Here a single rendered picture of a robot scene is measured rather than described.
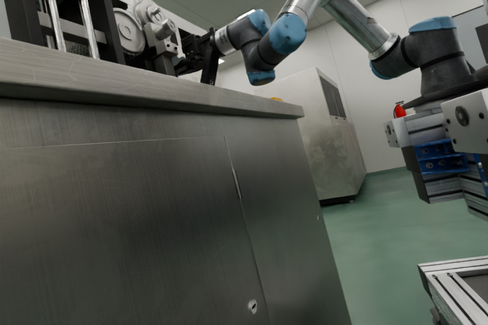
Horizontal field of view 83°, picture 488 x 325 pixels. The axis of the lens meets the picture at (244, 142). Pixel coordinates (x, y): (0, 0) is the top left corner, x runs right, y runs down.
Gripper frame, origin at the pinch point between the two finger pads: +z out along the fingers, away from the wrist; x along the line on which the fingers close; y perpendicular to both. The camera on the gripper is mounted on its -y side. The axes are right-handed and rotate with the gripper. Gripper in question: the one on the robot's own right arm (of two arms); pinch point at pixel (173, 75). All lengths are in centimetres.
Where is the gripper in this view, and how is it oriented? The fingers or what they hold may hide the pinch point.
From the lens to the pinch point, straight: 95.9
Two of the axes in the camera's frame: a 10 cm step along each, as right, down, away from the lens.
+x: -4.6, 0.5, -8.8
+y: -2.4, -9.7, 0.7
